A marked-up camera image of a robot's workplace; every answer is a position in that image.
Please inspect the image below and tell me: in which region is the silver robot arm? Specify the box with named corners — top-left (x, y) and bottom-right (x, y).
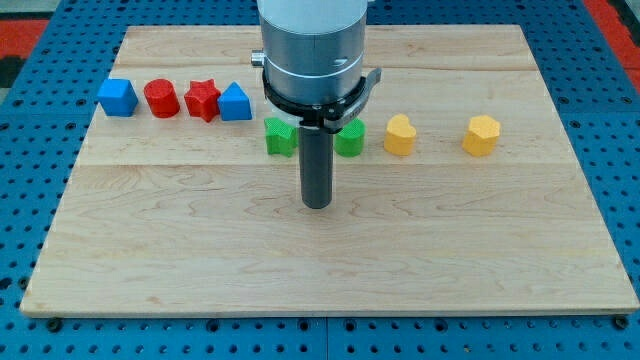
top-left (257, 0), bottom-right (369, 105)

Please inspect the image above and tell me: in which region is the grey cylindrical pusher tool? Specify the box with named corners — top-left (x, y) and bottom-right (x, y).
top-left (299, 128), bottom-right (333, 209)

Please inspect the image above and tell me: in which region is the green cylinder block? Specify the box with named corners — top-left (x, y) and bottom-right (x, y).
top-left (334, 118), bottom-right (366, 157)

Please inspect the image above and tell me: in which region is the green star block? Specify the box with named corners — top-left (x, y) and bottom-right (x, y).
top-left (264, 117), bottom-right (298, 157)

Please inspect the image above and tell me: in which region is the yellow heart block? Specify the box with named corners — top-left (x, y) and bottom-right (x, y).
top-left (383, 114), bottom-right (417, 156)

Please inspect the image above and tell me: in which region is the blue triangle block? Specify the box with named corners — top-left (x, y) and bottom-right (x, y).
top-left (217, 82), bottom-right (253, 121)

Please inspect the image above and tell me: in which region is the wooden board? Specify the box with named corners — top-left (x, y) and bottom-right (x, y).
top-left (21, 25), bottom-right (639, 318)

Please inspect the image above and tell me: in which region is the red star block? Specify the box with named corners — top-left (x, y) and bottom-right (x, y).
top-left (184, 79), bottom-right (221, 123)

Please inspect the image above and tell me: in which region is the yellow hexagon block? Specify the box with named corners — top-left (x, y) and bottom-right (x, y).
top-left (461, 115), bottom-right (501, 157)

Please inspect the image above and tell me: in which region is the red cylinder block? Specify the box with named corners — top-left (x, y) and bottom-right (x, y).
top-left (143, 78), bottom-right (180, 118)

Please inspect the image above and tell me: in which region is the blue cube block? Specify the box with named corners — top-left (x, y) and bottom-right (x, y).
top-left (98, 78), bottom-right (138, 117)

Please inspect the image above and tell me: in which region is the black clamp ring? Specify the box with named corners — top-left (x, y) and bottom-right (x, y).
top-left (261, 67), bottom-right (383, 135)

